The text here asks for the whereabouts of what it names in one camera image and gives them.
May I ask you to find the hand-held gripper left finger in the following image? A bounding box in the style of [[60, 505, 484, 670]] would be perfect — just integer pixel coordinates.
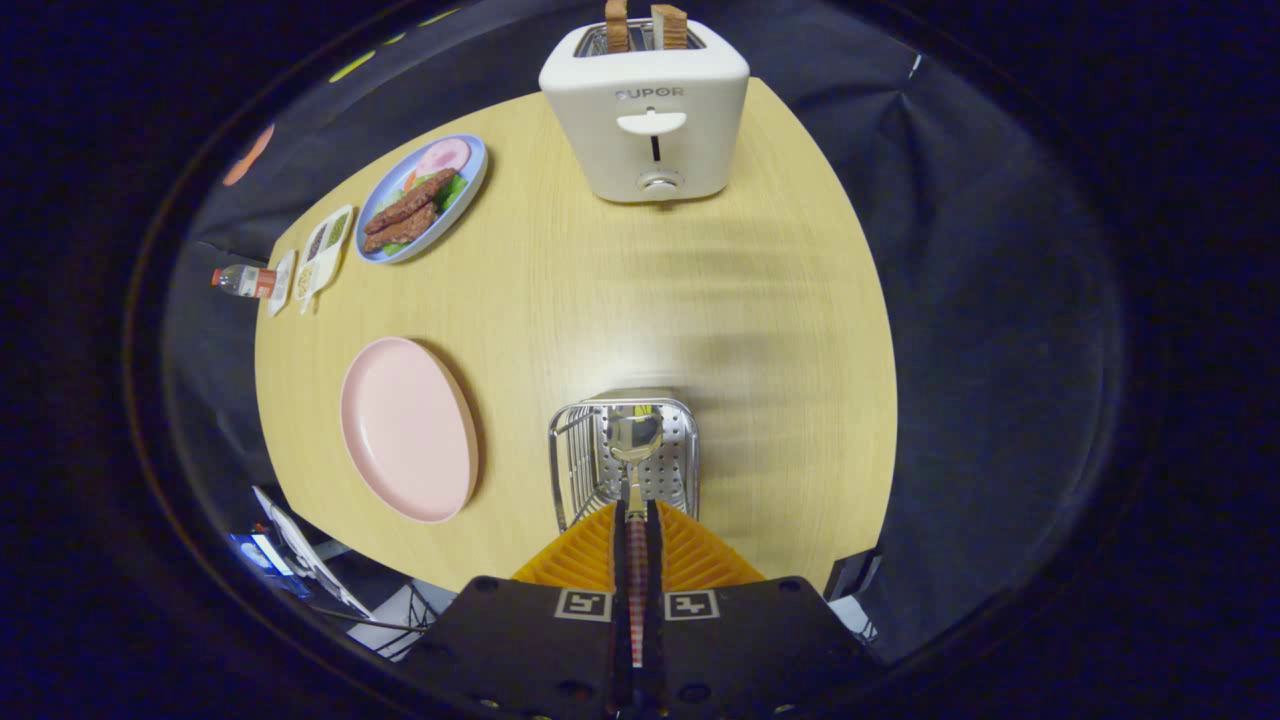
[[400, 500, 626, 720]]

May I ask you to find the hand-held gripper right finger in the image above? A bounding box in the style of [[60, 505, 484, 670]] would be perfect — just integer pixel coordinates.
[[645, 500, 886, 720]]

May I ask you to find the spoon with red checked handle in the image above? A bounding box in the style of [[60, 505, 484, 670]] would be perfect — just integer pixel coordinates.
[[606, 405, 666, 666]]

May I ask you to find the small black block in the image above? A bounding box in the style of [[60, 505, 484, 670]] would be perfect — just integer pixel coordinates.
[[825, 548, 883, 601]]

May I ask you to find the white storage box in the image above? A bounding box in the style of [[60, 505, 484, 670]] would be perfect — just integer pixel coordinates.
[[345, 580, 451, 661]]

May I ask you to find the pink plate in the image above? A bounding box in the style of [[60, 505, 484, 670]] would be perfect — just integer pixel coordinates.
[[339, 337, 480, 525]]

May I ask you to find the white folding rack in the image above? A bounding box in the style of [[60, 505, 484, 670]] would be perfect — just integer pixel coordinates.
[[252, 486, 371, 619]]

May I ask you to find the blue device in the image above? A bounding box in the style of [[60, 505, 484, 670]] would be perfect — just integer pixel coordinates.
[[228, 530, 301, 596]]

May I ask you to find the brown meat strip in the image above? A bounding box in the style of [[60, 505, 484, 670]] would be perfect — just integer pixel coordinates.
[[363, 168, 459, 236], [362, 202, 438, 254]]

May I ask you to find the white toaster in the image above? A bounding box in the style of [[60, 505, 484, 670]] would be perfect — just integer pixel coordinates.
[[539, 18, 751, 205]]

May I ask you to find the blue plate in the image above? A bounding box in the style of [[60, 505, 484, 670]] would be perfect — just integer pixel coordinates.
[[354, 134, 489, 265]]

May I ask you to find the long white condiment tray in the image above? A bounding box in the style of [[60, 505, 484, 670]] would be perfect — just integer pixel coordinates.
[[297, 205, 355, 316]]

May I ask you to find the black backdrop cloth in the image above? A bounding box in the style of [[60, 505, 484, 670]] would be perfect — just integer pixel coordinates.
[[165, 0, 1126, 666]]

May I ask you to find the small white condiment tray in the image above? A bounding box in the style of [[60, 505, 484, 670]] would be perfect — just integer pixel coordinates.
[[266, 249, 297, 318]]

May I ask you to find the pink ham slice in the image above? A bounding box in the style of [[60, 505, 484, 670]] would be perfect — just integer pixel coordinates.
[[415, 138, 472, 179]]

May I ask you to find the clear bottle with red cap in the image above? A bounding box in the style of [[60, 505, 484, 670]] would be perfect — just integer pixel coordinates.
[[211, 265, 278, 300]]

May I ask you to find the metal wire basket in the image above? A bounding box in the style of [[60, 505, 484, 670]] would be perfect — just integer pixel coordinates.
[[547, 388, 701, 534]]

